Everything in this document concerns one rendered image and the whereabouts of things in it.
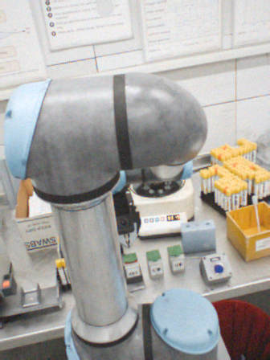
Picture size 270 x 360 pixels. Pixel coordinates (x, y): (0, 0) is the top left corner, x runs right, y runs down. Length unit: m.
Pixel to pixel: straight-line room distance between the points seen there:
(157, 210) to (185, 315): 0.65
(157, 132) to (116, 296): 0.30
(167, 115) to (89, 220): 0.17
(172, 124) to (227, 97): 1.18
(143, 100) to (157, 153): 0.06
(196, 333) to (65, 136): 0.40
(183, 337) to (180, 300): 0.07
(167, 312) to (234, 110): 1.09
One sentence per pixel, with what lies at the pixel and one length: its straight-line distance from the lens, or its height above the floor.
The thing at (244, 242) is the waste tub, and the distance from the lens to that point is 1.18.
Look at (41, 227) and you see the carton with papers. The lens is 1.32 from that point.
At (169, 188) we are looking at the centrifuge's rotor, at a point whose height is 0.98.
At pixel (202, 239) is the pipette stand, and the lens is 1.21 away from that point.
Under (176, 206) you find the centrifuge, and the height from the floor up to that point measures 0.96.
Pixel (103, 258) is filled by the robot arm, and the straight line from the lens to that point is 0.56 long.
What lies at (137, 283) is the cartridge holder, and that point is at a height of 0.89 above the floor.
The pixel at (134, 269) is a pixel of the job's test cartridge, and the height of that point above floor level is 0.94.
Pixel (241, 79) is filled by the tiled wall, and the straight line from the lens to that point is 1.61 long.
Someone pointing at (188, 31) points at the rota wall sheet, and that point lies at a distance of 1.48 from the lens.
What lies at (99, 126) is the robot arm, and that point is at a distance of 0.42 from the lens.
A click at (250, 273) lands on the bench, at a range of 1.20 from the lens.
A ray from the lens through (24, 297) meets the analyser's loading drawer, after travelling 1.18.
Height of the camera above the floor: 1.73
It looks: 31 degrees down
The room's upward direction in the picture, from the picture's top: 8 degrees counter-clockwise
